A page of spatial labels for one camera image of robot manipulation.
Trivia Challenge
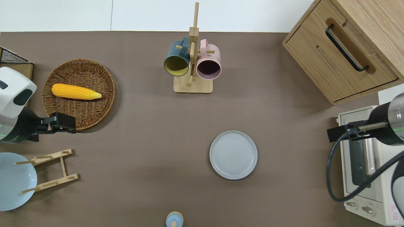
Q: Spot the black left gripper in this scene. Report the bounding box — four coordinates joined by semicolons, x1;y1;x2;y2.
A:
5;107;76;142

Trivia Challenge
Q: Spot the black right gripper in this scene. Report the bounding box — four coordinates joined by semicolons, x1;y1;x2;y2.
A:
327;102;395;146

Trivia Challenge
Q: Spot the gray plate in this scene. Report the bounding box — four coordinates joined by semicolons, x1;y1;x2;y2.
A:
210;131;258;180

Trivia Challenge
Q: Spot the wooden plate rack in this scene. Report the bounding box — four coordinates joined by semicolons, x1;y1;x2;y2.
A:
14;149;79;194

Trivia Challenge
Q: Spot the light blue plate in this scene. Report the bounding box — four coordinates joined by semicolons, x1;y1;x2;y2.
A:
0;152;38;211

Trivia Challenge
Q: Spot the brown wicker basket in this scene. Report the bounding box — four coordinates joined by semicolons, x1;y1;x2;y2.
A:
42;59;116;131

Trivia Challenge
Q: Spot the yellow corn cob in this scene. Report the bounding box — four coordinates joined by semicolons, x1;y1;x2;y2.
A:
51;83;102;101

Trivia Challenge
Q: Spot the cream toaster oven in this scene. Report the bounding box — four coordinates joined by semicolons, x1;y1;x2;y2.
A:
336;105;404;226

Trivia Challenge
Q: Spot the wooden cabinet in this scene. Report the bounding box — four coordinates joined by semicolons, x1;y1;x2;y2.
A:
282;0;404;106

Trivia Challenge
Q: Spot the dark teal mug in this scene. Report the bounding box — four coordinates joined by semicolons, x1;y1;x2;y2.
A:
163;37;191;77

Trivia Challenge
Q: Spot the wooden mug tree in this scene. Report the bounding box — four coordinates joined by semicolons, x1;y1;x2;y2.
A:
173;2;216;94

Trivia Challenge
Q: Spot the blue service bell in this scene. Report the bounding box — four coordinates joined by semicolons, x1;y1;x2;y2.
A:
166;211;184;227

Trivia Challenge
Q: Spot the pink mug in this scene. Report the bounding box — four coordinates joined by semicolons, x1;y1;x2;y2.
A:
196;39;222;80

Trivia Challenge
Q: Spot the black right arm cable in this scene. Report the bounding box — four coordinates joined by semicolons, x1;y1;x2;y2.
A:
326;130;404;202

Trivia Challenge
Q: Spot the black wire wooden shelf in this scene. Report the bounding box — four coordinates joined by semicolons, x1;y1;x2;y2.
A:
0;46;33;108

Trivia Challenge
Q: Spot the black cabinet handle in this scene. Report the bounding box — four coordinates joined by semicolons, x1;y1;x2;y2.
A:
325;24;370;72

